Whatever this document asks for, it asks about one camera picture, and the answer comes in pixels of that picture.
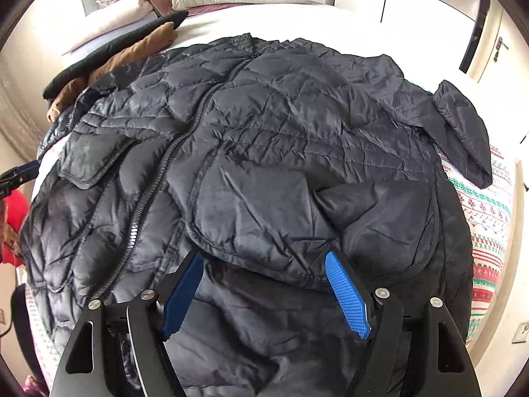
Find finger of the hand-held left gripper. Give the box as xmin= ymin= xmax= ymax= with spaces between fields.
xmin=0 ymin=160 xmax=40 ymax=199

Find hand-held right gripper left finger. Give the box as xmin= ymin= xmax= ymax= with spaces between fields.
xmin=50 ymin=250 xmax=207 ymax=397

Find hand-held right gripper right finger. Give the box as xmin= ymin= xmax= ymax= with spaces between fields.
xmin=324 ymin=250 xmax=482 ymax=397

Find black quilted jacket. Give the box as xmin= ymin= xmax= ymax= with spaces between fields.
xmin=19 ymin=32 xmax=493 ymax=397

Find red bag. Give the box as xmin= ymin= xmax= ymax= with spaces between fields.
xmin=0 ymin=188 xmax=31 ymax=266

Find black folded garment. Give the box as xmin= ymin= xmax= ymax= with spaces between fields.
xmin=42 ymin=10 xmax=189 ymax=101

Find brown folded garment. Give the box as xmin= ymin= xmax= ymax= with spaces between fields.
xmin=46 ymin=22 xmax=176 ymax=123

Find patterned knit-print blanket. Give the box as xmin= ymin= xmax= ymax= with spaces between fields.
xmin=25 ymin=132 xmax=515 ymax=385

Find small cream pillow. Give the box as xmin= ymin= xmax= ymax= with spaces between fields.
xmin=61 ymin=0 xmax=155 ymax=56

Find bed with pale sheet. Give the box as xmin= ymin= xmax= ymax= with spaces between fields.
xmin=37 ymin=2 xmax=517 ymax=166

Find cream door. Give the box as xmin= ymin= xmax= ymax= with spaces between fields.
xmin=467 ymin=8 xmax=522 ymax=87

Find metal door handle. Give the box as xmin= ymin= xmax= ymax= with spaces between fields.
xmin=494 ymin=36 xmax=510 ymax=64

